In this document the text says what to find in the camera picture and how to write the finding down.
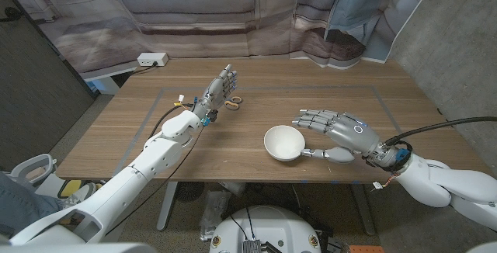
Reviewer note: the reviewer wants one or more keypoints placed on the white table leg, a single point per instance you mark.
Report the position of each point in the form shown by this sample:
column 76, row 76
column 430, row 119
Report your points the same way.
column 167, row 206

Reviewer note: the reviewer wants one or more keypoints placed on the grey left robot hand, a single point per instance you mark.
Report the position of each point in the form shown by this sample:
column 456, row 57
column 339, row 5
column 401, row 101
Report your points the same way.
column 215, row 92

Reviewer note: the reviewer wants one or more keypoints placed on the orange box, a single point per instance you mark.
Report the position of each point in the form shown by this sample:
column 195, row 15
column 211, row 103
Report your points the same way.
column 365, row 249

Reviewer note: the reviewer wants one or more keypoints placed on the grey table leg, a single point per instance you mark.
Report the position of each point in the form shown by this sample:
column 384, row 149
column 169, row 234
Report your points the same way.
column 363, row 210

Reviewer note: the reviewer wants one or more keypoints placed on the white ceramic bowl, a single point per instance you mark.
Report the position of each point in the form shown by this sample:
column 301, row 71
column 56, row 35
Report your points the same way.
column 283, row 142

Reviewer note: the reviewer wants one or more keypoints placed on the white side table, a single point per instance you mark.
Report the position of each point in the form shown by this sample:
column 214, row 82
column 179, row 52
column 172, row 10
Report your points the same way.
column 106, row 80

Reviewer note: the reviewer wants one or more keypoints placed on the person leg in blue jeans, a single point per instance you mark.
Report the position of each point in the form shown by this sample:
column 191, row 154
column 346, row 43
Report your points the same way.
column 19, row 206

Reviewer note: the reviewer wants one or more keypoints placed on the clear plastic bag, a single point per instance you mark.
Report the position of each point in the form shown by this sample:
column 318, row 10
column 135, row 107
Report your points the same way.
column 213, row 214

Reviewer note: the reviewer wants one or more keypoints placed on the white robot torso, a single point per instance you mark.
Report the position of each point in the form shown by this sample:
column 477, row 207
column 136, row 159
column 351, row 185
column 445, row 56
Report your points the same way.
column 268, row 226

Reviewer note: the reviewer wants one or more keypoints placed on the black round fan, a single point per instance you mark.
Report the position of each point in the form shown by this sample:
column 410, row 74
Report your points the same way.
column 189, row 191

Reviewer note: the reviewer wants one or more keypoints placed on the printed living room backdrop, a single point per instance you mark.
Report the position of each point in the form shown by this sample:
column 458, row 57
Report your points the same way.
column 186, row 4

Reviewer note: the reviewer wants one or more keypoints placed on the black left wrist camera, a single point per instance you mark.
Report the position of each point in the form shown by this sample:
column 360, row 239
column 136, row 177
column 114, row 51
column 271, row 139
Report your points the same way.
column 213, row 115

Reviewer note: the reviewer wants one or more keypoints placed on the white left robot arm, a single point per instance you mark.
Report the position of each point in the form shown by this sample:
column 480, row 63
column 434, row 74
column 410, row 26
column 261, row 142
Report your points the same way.
column 155, row 156

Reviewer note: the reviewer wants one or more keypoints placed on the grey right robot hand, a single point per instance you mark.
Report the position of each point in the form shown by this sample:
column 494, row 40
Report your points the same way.
column 353, row 134

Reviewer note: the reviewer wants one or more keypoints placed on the white right wrist connector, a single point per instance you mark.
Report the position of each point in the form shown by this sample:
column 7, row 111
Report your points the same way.
column 377, row 185

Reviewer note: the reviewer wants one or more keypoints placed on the white yellow left wrist connector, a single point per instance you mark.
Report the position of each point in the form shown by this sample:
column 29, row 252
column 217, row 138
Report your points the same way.
column 180, row 98

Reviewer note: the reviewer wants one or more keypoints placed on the white grey sneaker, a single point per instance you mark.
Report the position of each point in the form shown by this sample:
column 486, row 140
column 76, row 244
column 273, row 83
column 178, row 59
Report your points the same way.
column 83, row 193

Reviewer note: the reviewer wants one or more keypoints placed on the white power strip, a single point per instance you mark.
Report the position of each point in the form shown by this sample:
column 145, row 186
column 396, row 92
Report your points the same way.
column 152, row 59

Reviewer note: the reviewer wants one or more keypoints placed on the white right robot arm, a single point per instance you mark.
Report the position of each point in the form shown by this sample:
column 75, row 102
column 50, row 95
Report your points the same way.
column 446, row 185

